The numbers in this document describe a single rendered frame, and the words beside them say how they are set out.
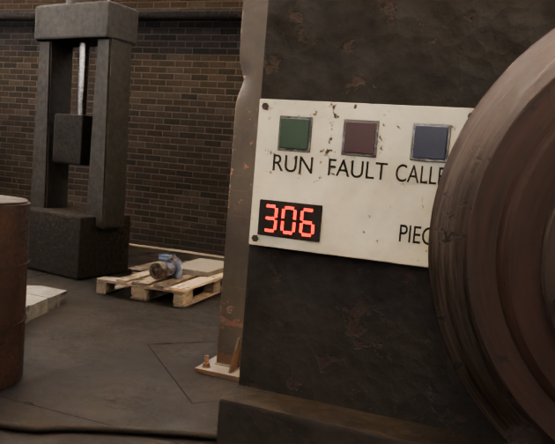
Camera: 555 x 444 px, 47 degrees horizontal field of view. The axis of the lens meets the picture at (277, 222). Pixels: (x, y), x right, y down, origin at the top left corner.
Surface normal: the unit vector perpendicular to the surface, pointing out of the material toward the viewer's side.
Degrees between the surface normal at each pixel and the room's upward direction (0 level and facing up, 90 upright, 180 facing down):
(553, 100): 90
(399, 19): 90
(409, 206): 90
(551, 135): 62
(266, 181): 90
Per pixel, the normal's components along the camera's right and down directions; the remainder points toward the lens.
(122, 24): 0.85, 0.11
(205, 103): -0.36, 0.06
